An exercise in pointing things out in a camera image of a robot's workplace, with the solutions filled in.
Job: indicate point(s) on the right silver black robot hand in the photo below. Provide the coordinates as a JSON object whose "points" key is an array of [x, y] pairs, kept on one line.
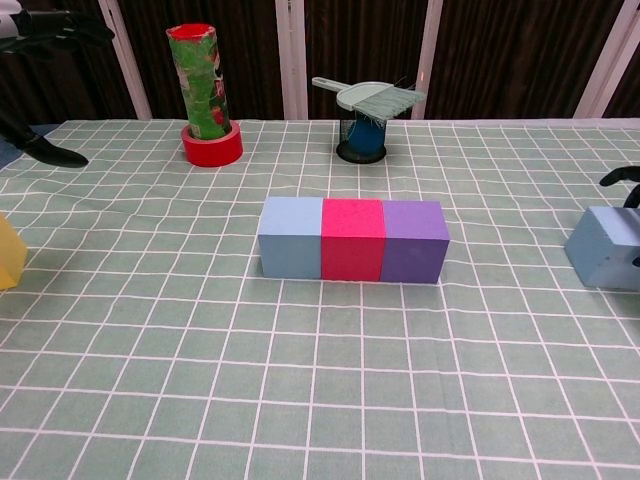
{"points": [[627, 175]]}

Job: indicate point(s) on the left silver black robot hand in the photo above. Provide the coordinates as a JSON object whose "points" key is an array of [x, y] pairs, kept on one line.
{"points": [[50, 32]]}

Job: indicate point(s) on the light blue foam cube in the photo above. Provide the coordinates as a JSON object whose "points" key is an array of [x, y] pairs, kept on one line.
{"points": [[595, 265], [290, 240]]}

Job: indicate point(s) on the purple foam cube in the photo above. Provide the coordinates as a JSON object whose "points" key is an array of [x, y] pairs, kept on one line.
{"points": [[415, 245]]}

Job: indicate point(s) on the pink foam cube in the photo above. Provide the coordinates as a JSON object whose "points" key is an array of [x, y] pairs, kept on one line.
{"points": [[352, 240]]}

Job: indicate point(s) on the green can with red lid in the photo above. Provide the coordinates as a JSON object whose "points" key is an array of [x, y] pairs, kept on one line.
{"points": [[200, 85]]}

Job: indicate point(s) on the red tape roll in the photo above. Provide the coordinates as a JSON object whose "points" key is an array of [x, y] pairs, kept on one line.
{"points": [[212, 152]]}

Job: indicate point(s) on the yellow foam cube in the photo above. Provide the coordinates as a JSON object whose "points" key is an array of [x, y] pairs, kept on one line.
{"points": [[10, 255]]}

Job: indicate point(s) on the teal hand brush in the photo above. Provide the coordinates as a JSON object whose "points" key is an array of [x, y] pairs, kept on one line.
{"points": [[380, 102]]}

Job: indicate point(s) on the green checked tablecloth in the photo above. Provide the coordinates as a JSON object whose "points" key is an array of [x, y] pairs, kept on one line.
{"points": [[320, 375]]}

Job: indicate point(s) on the white partition frame post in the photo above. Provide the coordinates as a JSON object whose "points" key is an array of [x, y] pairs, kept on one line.
{"points": [[292, 60], [125, 60], [426, 60], [607, 60]]}

